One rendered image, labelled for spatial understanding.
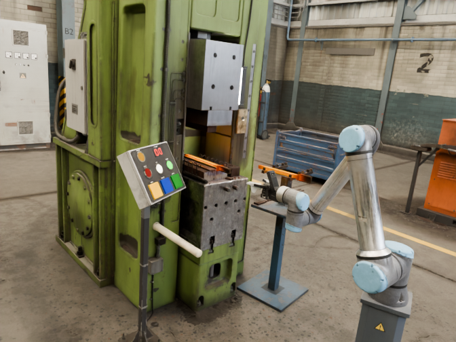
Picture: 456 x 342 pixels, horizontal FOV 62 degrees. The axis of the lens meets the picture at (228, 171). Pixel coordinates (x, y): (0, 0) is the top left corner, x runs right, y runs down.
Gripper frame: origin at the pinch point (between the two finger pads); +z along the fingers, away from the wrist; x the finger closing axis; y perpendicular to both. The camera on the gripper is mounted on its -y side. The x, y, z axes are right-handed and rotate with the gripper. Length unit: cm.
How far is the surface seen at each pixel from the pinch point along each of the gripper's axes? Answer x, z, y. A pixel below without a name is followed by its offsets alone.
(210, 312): -7, 23, 99
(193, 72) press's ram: -17, 43, -58
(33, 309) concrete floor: -99, 92, 99
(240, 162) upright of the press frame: 33, 46, 3
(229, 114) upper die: 4.9, 32.2, -34.2
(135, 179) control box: -71, 11, -7
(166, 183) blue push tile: -53, 12, -2
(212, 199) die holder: -9.3, 26.4, 18.2
